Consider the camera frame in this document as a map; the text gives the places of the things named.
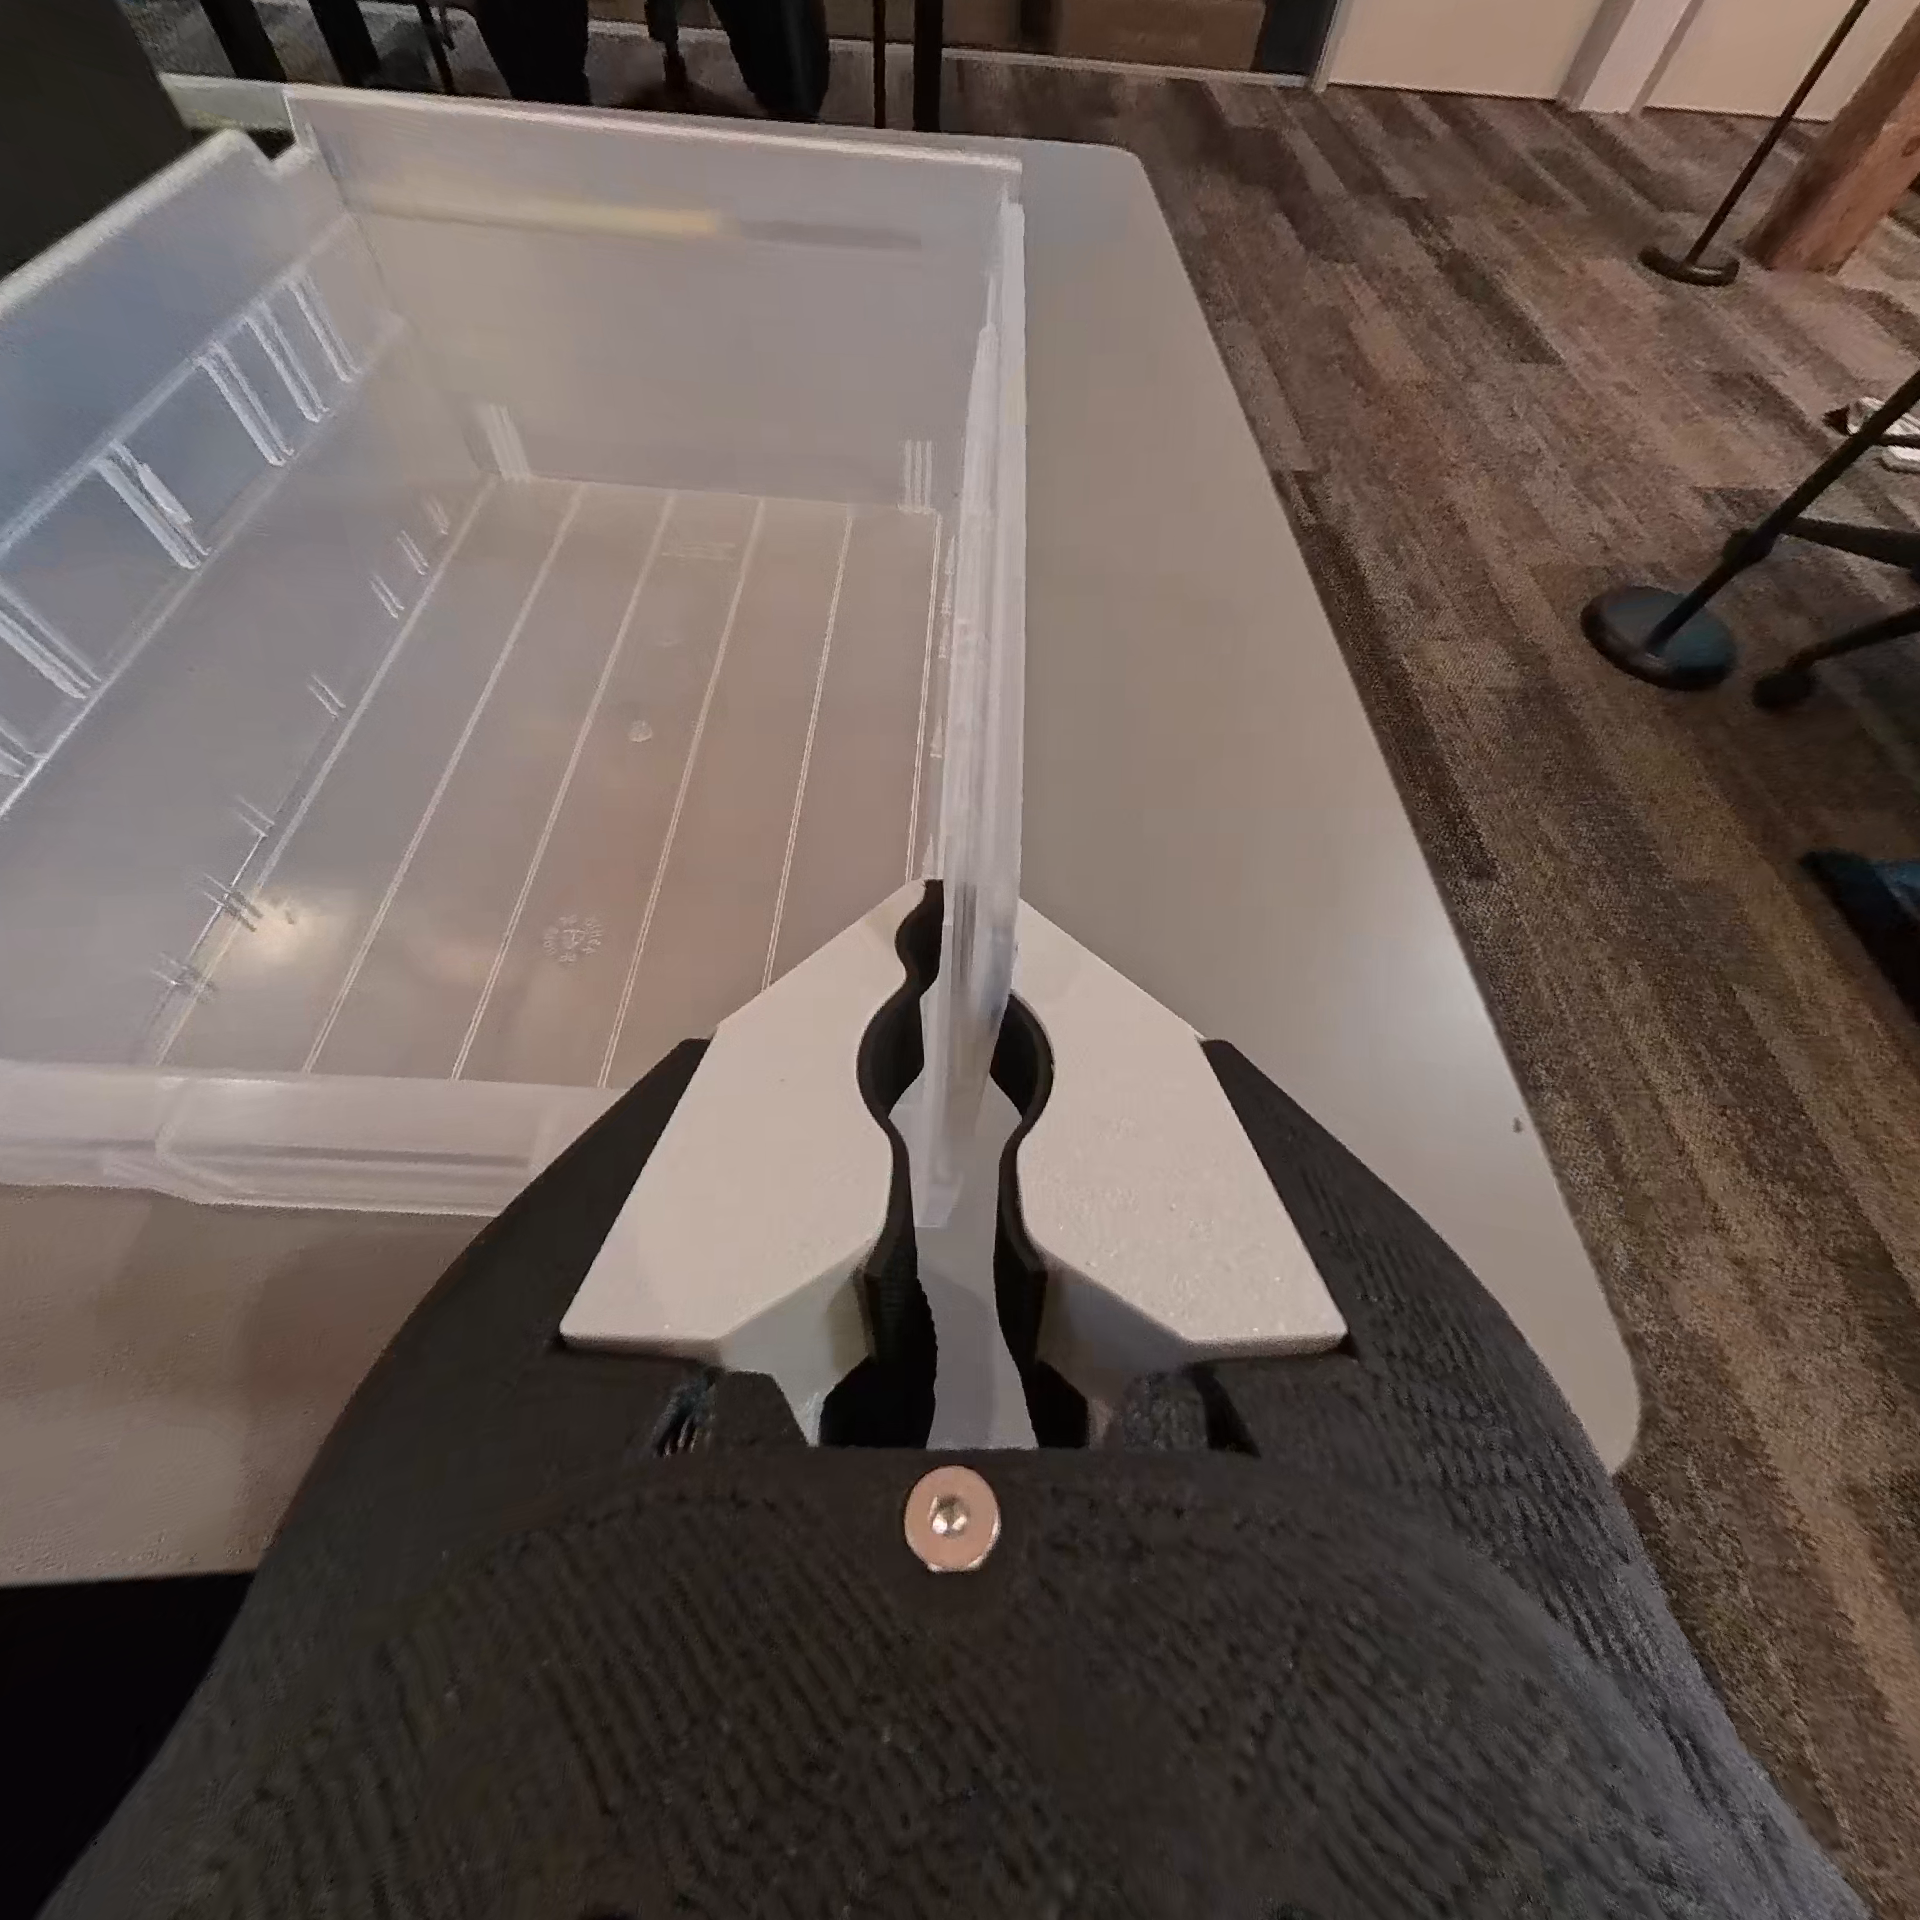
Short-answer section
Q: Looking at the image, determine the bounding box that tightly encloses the clear plastic storage bin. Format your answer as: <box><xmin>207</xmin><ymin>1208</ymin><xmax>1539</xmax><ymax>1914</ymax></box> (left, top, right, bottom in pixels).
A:
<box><xmin>0</xmin><ymin>83</ymin><xmax>1041</xmax><ymax>1455</ymax></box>

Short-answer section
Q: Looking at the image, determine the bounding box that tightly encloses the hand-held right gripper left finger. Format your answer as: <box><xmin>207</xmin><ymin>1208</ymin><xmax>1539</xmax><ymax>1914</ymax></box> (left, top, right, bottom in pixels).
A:
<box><xmin>559</xmin><ymin>883</ymin><xmax>949</xmax><ymax>1446</ymax></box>

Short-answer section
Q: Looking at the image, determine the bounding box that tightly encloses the black round base stand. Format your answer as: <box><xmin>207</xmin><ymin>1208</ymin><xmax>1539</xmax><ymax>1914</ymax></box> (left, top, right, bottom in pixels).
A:
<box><xmin>1583</xmin><ymin>366</ymin><xmax>1920</xmax><ymax>715</ymax></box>

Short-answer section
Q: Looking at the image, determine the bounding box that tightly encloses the dark blue bag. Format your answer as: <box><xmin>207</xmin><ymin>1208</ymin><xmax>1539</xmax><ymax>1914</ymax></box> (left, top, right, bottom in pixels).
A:
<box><xmin>1800</xmin><ymin>846</ymin><xmax>1920</xmax><ymax>930</ymax></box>

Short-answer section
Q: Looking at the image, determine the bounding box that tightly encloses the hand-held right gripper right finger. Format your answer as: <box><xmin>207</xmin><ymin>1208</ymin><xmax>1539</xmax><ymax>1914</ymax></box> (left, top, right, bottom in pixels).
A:
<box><xmin>996</xmin><ymin>897</ymin><xmax>1351</xmax><ymax>1431</ymax></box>

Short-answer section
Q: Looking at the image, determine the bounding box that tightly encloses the white door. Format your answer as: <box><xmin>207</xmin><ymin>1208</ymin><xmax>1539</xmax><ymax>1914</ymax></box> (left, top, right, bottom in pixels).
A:
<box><xmin>1327</xmin><ymin>0</ymin><xmax>1579</xmax><ymax>91</ymax></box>
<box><xmin>1643</xmin><ymin>0</ymin><xmax>1884</xmax><ymax>122</ymax></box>

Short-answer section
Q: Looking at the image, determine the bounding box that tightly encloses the wooden post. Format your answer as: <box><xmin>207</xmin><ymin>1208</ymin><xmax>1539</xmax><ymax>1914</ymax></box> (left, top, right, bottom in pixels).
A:
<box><xmin>1746</xmin><ymin>0</ymin><xmax>1920</xmax><ymax>276</ymax></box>

